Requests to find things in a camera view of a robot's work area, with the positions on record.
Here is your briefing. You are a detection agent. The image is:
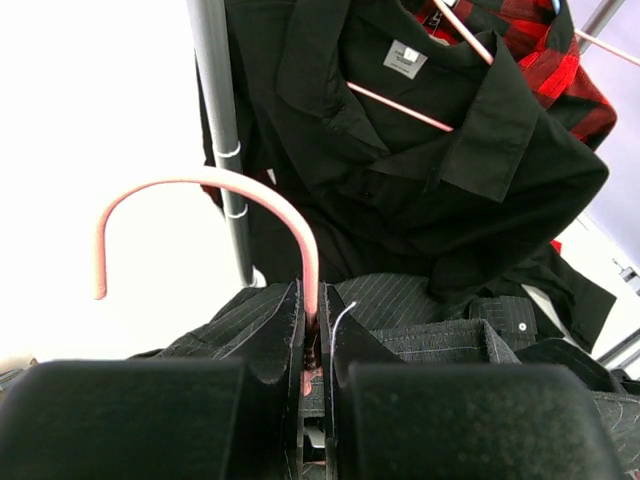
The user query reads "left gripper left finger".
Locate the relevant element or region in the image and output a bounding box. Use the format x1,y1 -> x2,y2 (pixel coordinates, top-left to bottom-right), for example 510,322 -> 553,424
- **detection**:
1,285 -> 305,479

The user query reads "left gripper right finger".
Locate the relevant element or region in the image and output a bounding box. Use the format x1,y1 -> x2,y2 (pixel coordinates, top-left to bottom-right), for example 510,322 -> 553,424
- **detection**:
320,288 -> 623,479

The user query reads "pink hanger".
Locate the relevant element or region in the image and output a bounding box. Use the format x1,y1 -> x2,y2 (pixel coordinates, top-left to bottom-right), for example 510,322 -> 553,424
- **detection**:
93,168 -> 320,370
575,29 -> 640,66
341,1 -> 504,135

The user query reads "plain black shirt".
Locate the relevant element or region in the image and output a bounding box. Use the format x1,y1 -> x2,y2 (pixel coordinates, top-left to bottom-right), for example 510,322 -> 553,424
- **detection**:
225,1 -> 609,350

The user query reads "red black checked shirt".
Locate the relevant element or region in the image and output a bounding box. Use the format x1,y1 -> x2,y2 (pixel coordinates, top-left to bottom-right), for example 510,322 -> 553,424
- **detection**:
414,0 -> 619,151

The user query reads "metal clothes rack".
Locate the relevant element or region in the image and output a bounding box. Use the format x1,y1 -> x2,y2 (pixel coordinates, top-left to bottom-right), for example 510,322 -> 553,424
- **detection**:
185,0 -> 626,289

